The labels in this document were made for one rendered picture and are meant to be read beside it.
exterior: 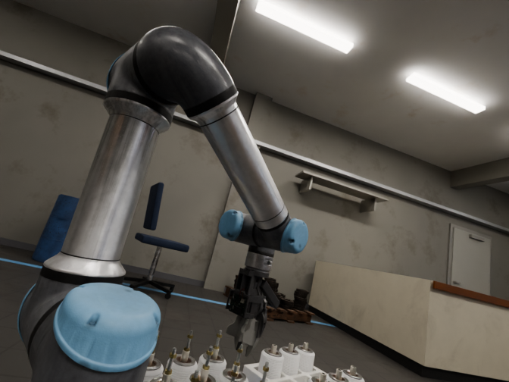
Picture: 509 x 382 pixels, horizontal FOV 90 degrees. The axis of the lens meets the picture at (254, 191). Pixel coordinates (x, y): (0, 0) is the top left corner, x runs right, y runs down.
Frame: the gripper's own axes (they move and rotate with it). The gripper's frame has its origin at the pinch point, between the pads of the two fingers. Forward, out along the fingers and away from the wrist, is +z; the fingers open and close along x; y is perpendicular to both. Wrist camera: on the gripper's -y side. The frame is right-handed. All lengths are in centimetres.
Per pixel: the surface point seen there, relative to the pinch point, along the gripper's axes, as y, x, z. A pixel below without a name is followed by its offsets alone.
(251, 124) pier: -202, -251, -230
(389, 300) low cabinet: -246, -26, -12
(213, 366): -9.5, -18.3, 13.8
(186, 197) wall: -152, -295, -82
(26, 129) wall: 41, -422, -112
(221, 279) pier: -215, -241, 22
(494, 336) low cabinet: -287, 52, -4
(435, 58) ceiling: -236, -3, -292
